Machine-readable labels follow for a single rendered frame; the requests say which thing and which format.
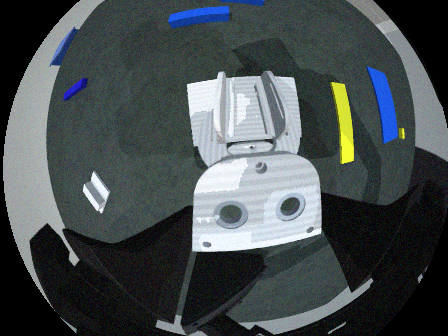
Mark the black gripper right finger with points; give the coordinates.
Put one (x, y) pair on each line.
(361, 233)

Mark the blue flat plate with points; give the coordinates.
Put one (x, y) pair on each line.
(385, 104)

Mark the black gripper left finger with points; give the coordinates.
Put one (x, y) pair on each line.
(149, 267)

